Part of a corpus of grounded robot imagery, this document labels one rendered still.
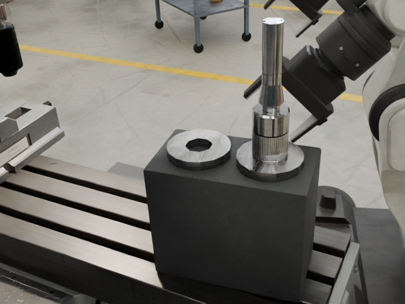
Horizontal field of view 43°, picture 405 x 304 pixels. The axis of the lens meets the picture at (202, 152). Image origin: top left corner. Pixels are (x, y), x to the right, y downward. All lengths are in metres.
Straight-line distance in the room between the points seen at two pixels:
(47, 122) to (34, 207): 0.25
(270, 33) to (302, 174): 0.19
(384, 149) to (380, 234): 0.44
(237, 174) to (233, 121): 2.52
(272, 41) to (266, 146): 0.13
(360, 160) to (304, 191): 2.23
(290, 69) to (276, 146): 0.18
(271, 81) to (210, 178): 0.15
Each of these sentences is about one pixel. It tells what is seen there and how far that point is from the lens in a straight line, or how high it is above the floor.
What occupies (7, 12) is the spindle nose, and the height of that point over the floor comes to 1.29.
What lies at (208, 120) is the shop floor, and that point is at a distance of 3.22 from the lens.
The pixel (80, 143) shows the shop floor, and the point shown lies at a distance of 3.12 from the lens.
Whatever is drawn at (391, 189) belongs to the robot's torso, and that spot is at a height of 0.83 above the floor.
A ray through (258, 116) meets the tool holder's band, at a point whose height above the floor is 1.21.
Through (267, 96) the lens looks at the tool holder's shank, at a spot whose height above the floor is 1.23.
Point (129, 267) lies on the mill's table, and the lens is 0.83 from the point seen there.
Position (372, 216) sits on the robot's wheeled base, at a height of 0.57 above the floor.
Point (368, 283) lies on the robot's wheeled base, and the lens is 1.35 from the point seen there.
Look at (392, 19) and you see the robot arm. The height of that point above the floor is 1.28.
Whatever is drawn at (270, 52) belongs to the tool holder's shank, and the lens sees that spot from 0.62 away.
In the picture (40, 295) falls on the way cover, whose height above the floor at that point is 0.87.
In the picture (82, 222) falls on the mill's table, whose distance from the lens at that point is 0.93.
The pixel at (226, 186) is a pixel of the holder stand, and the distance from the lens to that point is 0.66.
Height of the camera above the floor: 1.50
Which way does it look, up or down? 31 degrees down
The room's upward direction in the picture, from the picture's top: 3 degrees counter-clockwise
